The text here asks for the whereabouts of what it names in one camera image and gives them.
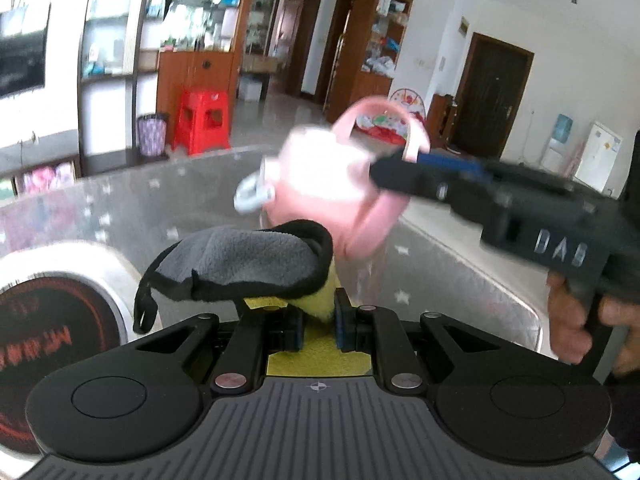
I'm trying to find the water dispenser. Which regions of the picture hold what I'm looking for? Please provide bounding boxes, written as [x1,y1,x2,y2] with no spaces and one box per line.
[541,113,577,174]

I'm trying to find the white appliance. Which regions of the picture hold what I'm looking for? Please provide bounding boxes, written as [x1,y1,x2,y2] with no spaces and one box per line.
[574,120,624,194]

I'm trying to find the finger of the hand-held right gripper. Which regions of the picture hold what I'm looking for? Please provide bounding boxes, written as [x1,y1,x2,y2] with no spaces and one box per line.
[369,152,453,202]
[415,152,495,185]

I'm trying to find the dark wooden door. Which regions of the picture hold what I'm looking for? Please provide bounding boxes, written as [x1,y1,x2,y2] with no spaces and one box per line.
[451,32,535,159]

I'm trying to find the round black induction cooktop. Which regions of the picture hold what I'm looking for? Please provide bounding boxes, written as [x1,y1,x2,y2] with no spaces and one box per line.
[0,240,147,457]

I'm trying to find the clear water bottle pink lid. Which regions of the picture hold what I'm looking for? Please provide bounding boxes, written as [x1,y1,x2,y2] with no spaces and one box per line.
[234,97,432,262]

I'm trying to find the glass display shelf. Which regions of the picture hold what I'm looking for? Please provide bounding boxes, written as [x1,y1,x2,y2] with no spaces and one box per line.
[76,0,157,177]

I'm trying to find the colourful baby play mat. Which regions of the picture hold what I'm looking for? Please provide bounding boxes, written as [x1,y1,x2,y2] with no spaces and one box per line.
[354,88,427,147]

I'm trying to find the tall wooden shelf unit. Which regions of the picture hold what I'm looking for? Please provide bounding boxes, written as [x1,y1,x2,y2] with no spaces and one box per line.
[324,0,415,122]

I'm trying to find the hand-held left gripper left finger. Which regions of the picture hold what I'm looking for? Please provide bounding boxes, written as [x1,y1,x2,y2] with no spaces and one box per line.
[134,305,305,397]

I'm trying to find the yellow and grey cleaning cloth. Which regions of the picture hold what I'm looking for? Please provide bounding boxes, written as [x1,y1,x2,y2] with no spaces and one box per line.
[132,219,371,377]

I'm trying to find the purple patterned trash bin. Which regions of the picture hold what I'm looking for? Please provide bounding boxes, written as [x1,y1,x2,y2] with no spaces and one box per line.
[137,113,170,157]

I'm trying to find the small wooden side cabinet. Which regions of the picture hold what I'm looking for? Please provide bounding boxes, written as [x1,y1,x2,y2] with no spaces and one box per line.
[427,94,460,152]

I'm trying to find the person's right hand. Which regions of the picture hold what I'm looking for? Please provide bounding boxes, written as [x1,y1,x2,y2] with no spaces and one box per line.
[546,269,640,377]

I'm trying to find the red plastic stool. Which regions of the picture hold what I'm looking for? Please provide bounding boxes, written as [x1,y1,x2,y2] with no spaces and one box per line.
[171,89,232,157]

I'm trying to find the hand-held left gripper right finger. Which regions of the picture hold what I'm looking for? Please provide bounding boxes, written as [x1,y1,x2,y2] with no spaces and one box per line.
[333,290,502,394]

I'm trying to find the wall-mounted black television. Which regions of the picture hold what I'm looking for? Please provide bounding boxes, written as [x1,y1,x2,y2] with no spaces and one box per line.
[0,2,52,99]

